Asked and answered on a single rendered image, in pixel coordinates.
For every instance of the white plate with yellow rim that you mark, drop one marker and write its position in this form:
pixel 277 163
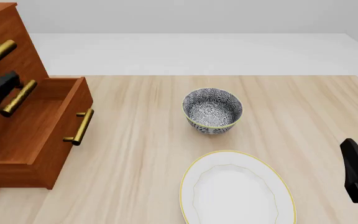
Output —
pixel 238 191

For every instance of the black white patterned bowl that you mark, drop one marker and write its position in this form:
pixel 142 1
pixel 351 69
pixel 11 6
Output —
pixel 211 109

